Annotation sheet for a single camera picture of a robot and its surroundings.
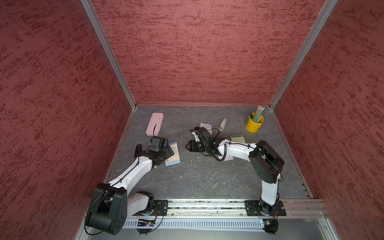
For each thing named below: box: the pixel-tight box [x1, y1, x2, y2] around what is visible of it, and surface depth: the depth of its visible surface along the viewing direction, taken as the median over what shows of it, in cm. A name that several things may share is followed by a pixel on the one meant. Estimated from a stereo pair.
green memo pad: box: [230, 134, 246, 144], surface depth 103 cm
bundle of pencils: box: [250, 105, 265, 123], surface depth 100 cm
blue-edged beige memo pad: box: [165, 141, 181, 167], surface depth 92 cm
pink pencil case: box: [145, 112, 165, 136], surface depth 112 cm
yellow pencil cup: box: [246, 112, 265, 133], surface depth 102 cm
